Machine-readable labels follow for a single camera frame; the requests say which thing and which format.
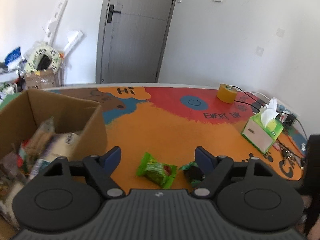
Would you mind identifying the red snack packet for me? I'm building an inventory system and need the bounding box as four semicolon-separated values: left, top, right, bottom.
17;140;29;168

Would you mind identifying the white blue snack bag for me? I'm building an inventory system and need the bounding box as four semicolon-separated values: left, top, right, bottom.
28;133;80;180

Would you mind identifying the short white foam piece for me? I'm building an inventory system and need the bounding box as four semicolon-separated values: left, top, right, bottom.
63;30;84;58

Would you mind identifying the open cardboard box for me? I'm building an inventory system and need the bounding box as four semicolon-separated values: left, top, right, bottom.
0;88;108;240

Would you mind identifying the black cable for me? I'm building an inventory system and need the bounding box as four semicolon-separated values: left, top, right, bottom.
229;85;308;140

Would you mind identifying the green tissue box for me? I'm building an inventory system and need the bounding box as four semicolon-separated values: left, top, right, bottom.
241;98;284;154

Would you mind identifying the grey door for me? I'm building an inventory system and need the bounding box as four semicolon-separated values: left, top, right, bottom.
95;0;176;83

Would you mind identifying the colourful cartoon play mat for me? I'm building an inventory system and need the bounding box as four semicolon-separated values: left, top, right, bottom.
0;86;309;196

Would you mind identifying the bunch of keys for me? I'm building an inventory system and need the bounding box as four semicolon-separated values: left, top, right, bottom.
278;142;304;161

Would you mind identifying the dark green snack packet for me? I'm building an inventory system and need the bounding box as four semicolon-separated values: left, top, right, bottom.
179;161;206;188

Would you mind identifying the panda child toilet seat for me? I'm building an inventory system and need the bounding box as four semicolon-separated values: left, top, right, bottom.
24;44;62;73

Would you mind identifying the tall white foam piece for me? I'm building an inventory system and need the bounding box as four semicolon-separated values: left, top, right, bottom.
43;0;68;46

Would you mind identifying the brown SF cardboard box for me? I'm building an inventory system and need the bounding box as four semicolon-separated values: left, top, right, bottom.
24;69;61;89

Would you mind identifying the yellow tape roll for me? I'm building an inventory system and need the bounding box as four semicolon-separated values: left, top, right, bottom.
216;84;238;104

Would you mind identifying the orange biscuit packet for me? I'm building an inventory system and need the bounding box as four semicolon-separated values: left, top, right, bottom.
26;116;55;161

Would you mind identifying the blue plastic bag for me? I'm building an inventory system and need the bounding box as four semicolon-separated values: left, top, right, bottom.
4;47;22;68

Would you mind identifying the black power adapter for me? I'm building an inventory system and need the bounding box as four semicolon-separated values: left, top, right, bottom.
279;112;296;128

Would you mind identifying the black door handle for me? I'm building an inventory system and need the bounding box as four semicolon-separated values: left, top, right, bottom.
106;4;121;23

